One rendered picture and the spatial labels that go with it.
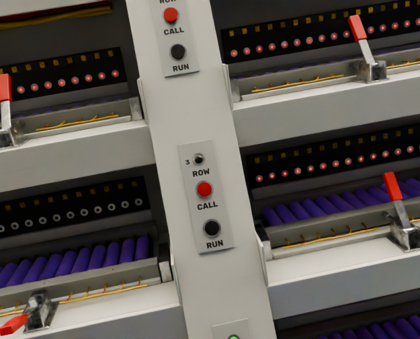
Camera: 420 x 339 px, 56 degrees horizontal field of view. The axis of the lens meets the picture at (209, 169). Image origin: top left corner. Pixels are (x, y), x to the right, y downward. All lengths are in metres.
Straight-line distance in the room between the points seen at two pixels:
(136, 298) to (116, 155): 0.17
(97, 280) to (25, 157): 0.16
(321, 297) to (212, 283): 0.13
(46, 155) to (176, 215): 0.16
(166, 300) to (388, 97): 0.35
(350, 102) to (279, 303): 0.24
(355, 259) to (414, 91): 0.21
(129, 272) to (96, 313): 0.06
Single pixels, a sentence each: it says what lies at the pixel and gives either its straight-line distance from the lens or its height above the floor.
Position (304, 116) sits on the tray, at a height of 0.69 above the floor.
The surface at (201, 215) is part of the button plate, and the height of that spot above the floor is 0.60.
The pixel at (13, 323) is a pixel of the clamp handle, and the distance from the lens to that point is 0.44.
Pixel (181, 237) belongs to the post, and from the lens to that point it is 0.44.
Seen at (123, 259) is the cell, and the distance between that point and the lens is 0.53.
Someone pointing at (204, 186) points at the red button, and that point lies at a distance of 0.43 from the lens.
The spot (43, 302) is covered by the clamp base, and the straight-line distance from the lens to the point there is 0.49.
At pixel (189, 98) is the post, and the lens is 0.45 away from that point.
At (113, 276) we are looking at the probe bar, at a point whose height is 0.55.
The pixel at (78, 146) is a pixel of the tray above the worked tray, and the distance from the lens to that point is 0.46.
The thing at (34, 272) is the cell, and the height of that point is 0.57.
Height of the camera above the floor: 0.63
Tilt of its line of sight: 3 degrees up
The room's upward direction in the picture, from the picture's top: 11 degrees counter-clockwise
